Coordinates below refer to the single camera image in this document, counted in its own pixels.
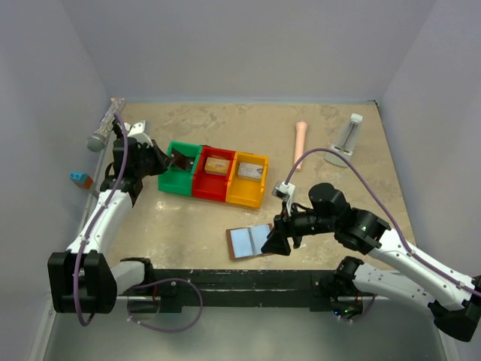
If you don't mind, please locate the black credit card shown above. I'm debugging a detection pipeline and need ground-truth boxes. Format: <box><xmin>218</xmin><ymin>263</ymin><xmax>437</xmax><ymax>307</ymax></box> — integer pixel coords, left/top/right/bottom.
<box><xmin>171</xmin><ymin>148</ymin><xmax>188</xmax><ymax>171</ymax></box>

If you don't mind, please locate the brown leather card holder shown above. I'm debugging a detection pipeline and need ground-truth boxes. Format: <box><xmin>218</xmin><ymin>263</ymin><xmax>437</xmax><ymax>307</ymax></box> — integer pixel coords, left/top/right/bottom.
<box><xmin>225</xmin><ymin>223</ymin><xmax>273</xmax><ymax>261</ymax></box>

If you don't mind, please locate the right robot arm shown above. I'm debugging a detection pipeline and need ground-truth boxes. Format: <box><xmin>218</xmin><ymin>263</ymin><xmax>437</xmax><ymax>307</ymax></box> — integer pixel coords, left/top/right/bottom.
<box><xmin>262</xmin><ymin>181</ymin><xmax>480</xmax><ymax>342</ymax></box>

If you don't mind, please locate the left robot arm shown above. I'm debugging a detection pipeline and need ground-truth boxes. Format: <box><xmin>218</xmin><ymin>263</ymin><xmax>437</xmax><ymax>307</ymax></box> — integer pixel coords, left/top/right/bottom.
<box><xmin>47</xmin><ymin>135</ymin><xmax>171</xmax><ymax>314</ymax></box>

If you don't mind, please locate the black card stack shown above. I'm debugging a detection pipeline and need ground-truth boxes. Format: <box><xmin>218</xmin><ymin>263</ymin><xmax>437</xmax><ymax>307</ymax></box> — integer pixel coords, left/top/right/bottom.
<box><xmin>186</xmin><ymin>157</ymin><xmax>196</xmax><ymax>172</ymax></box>

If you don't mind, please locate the orange card stack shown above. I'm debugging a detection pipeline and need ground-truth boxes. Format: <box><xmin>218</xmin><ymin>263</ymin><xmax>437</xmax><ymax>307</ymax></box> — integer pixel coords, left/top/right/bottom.
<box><xmin>204</xmin><ymin>157</ymin><xmax>231</xmax><ymax>176</ymax></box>

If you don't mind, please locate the green plastic bin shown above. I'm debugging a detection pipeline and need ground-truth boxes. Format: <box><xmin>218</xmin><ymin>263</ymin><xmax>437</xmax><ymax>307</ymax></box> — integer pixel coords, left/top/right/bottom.
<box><xmin>158</xmin><ymin>141</ymin><xmax>202</xmax><ymax>196</ymax></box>

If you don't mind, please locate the silver glitter microphone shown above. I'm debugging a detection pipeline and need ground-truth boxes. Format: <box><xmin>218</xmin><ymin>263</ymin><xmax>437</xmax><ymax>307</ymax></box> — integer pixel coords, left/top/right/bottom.
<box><xmin>86</xmin><ymin>98</ymin><xmax>126</xmax><ymax>153</ymax></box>

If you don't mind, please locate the red plastic bin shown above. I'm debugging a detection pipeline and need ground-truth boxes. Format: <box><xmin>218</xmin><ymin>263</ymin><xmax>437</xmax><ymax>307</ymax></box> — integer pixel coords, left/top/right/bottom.
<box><xmin>192</xmin><ymin>145</ymin><xmax>235</xmax><ymax>202</ymax></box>

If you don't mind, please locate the yellow plastic bin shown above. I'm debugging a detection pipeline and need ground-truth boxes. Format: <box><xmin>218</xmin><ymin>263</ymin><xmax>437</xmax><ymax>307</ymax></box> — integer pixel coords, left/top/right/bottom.
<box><xmin>225</xmin><ymin>152</ymin><xmax>269</xmax><ymax>209</ymax></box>

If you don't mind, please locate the blue orange brick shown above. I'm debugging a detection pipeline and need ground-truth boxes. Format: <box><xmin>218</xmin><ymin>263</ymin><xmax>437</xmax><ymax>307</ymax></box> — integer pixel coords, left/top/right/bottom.
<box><xmin>70</xmin><ymin>171</ymin><xmax>93</xmax><ymax>190</ymax></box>

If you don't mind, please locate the pink flashlight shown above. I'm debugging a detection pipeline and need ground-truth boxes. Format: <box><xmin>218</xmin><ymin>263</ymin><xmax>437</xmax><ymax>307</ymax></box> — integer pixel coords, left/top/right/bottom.
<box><xmin>294</xmin><ymin>121</ymin><xmax>308</xmax><ymax>171</ymax></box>

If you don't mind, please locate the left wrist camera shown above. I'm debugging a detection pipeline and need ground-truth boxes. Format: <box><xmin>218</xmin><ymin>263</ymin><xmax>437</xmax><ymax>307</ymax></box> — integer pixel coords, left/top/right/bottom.
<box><xmin>128</xmin><ymin>120</ymin><xmax>153</xmax><ymax>147</ymax></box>

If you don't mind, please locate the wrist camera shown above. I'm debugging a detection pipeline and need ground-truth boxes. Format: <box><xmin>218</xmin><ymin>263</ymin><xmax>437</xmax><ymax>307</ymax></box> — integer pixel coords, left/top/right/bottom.
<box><xmin>271</xmin><ymin>180</ymin><xmax>296</xmax><ymax>214</ymax></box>
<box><xmin>128</xmin><ymin>120</ymin><xmax>153</xmax><ymax>147</ymax></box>

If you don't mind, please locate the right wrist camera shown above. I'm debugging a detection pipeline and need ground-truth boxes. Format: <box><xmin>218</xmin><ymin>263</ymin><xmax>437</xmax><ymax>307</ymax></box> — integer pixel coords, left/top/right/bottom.
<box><xmin>271</xmin><ymin>180</ymin><xmax>296</xmax><ymax>214</ymax></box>

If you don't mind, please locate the grey toy hammer handle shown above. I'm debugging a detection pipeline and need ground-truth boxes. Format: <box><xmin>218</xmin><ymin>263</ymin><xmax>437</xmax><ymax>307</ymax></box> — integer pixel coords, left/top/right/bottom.
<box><xmin>89</xmin><ymin>187</ymin><xmax>98</xmax><ymax>198</ymax></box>

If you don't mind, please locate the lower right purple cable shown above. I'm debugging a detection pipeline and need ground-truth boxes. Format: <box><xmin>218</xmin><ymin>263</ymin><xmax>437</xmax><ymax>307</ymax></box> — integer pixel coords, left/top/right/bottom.
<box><xmin>336</xmin><ymin>293</ymin><xmax>379</xmax><ymax>323</ymax></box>

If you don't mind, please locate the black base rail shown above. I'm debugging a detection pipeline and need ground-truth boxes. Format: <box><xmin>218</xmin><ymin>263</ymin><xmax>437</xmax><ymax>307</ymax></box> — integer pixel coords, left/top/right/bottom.
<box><xmin>116</xmin><ymin>268</ymin><xmax>379</xmax><ymax>314</ymax></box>

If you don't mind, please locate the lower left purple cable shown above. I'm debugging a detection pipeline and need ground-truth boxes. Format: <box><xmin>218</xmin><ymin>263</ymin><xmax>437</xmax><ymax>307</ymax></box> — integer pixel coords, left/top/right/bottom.
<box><xmin>126</xmin><ymin>278</ymin><xmax>204</xmax><ymax>335</ymax></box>

